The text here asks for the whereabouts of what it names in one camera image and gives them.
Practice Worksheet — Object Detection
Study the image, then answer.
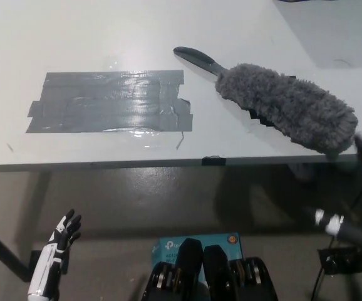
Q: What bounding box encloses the small black tape piece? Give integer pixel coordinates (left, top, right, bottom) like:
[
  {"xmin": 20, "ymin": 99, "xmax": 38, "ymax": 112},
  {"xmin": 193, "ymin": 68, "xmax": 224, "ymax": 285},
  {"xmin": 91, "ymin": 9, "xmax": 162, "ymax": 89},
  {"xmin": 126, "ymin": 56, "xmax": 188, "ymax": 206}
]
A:
[{"xmin": 201, "ymin": 155, "xmax": 227, "ymax": 167}]

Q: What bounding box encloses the black table leg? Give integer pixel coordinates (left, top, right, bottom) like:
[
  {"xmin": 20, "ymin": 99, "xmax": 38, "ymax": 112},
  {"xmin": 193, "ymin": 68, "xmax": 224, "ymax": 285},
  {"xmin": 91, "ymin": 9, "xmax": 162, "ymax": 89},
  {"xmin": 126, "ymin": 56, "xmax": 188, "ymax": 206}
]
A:
[{"xmin": 0, "ymin": 219, "xmax": 70, "ymax": 283}]

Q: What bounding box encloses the grey duct tape patch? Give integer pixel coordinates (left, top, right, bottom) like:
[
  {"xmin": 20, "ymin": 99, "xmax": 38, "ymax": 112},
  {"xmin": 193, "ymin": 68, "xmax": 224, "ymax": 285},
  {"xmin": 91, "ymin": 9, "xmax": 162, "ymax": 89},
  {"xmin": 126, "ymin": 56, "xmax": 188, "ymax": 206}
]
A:
[{"xmin": 26, "ymin": 70, "xmax": 194, "ymax": 134}]

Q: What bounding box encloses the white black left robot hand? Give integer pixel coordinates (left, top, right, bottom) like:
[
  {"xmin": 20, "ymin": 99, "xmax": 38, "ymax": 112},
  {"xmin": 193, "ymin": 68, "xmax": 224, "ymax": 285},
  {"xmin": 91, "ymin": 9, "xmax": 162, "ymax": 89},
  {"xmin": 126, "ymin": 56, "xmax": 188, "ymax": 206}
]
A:
[{"xmin": 27, "ymin": 209, "xmax": 83, "ymax": 297}]

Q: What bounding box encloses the teal router box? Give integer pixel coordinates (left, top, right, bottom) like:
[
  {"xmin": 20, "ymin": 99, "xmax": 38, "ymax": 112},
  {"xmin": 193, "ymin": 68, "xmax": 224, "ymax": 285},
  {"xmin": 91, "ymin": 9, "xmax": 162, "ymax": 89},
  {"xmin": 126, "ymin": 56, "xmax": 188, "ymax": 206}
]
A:
[{"xmin": 151, "ymin": 231, "xmax": 244, "ymax": 283}]

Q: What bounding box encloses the black tape patch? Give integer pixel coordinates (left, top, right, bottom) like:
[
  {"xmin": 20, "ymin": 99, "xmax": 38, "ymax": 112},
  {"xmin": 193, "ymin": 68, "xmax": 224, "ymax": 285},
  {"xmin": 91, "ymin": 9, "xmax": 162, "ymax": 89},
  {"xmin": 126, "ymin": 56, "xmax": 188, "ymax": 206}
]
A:
[{"xmin": 246, "ymin": 75, "xmax": 297, "ymax": 129}]

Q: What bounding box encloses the grey fluffy duster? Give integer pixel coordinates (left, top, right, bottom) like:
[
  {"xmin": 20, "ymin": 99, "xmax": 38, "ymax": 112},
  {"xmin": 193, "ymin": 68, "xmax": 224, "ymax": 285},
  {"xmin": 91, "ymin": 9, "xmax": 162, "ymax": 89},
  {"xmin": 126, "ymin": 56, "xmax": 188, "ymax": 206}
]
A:
[{"xmin": 173, "ymin": 46, "xmax": 359, "ymax": 161}]

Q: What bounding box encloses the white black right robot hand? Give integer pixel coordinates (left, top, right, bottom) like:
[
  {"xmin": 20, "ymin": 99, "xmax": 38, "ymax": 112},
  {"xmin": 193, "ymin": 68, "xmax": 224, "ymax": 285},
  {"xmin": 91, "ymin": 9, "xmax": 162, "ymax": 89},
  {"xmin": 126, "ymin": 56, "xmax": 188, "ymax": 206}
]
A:
[{"xmin": 313, "ymin": 134, "xmax": 362, "ymax": 251}]

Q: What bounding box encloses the black robot body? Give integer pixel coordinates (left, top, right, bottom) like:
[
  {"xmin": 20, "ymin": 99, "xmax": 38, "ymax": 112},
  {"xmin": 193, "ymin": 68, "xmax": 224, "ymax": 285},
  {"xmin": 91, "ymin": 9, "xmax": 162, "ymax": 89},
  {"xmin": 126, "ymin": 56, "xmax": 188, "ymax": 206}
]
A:
[{"xmin": 142, "ymin": 237, "xmax": 279, "ymax": 301}]

